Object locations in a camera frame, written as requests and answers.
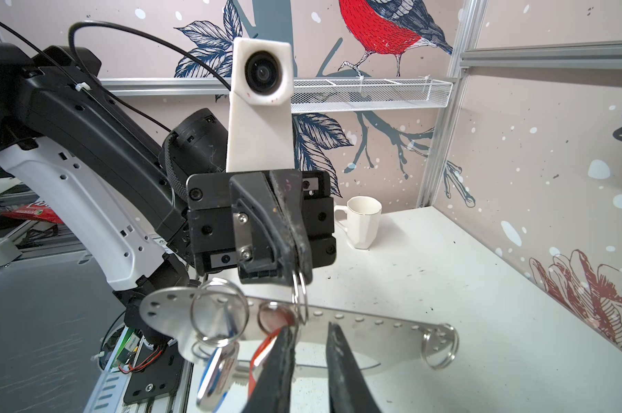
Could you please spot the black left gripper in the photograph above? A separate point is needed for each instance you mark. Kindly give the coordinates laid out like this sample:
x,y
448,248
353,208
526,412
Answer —
x,y
269,231

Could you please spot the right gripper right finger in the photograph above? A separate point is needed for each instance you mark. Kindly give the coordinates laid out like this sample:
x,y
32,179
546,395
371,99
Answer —
x,y
347,389

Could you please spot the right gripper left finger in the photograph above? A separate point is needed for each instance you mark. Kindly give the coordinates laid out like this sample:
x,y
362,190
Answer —
x,y
272,392

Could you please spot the blue capped key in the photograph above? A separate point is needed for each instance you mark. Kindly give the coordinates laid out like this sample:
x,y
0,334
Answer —
x,y
217,377

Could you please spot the red capped key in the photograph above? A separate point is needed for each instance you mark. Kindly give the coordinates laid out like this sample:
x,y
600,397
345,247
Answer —
x,y
272,317

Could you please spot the split keyring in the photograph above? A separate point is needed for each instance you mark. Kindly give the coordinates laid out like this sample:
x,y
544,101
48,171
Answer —
x,y
439,346
300,297
219,313

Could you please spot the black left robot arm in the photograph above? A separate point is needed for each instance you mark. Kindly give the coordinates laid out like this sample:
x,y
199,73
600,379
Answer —
x,y
146,212

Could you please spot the white ceramic mug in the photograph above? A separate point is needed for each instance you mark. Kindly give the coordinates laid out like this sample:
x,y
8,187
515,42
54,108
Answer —
x,y
362,221

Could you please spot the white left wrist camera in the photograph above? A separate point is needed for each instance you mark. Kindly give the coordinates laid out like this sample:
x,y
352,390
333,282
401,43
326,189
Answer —
x,y
260,127

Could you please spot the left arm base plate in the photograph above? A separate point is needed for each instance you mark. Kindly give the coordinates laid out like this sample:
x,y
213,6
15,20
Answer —
x,y
159,379

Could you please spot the white wire mesh basket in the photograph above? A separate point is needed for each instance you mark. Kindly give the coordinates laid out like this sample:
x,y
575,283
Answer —
x,y
358,94

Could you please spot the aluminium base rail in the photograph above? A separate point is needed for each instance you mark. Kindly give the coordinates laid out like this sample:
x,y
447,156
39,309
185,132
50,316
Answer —
x,y
109,391

